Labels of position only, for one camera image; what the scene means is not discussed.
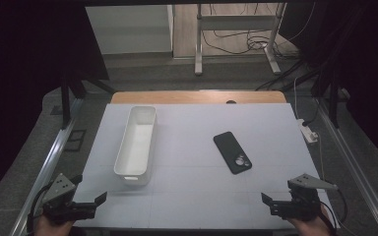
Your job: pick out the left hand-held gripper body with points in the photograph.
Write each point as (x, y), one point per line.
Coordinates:
(62, 200)

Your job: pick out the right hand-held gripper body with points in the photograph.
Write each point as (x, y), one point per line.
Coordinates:
(303, 200)

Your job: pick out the black smartphone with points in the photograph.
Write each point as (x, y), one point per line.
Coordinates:
(231, 150)

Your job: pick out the white plastic storage bin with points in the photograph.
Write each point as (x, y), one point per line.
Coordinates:
(136, 147)

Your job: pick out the person's right hand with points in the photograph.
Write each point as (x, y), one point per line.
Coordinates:
(311, 228)

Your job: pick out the person's left hand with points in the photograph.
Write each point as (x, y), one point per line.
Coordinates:
(50, 228)

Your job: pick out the white power strip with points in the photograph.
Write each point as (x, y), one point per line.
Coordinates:
(307, 131)

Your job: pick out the white table mat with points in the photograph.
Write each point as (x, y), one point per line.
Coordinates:
(193, 203)

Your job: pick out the black metal stand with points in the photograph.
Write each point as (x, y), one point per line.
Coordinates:
(66, 98)
(333, 101)

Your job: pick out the black table grommet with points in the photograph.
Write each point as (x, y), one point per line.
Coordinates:
(231, 102)

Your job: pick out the dark curtain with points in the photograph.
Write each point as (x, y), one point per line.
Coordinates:
(23, 65)
(370, 65)

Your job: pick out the wooden table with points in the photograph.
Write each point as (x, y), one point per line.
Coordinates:
(177, 97)

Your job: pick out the white cabinet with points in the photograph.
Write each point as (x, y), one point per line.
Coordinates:
(131, 29)

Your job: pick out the aluminium floor rail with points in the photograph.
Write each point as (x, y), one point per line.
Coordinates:
(47, 164)
(357, 168)

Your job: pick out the grey metal desk frame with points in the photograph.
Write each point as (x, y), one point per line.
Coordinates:
(236, 23)

